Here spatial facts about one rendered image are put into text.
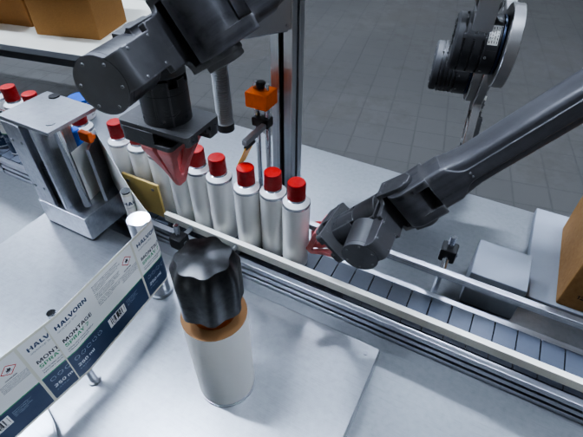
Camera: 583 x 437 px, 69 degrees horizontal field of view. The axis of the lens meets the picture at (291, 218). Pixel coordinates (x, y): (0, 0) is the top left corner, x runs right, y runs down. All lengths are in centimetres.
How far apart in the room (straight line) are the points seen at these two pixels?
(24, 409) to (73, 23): 197
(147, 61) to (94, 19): 193
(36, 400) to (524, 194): 252
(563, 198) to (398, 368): 216
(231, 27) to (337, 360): 54
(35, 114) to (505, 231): 103
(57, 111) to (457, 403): 88
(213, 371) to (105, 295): 21
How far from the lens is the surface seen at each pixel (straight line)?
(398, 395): 80
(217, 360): 60
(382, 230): 64
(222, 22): 45
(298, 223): 77
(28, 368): 68
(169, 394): 75
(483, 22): 120
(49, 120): 91
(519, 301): 81
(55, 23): 249
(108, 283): 70
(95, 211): 99
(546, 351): 88
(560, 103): 64
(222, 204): 85
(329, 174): 119
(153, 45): 45
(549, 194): 285
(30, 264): 102
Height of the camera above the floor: 154
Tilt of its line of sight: 43 degrees down
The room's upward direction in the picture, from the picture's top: straight up
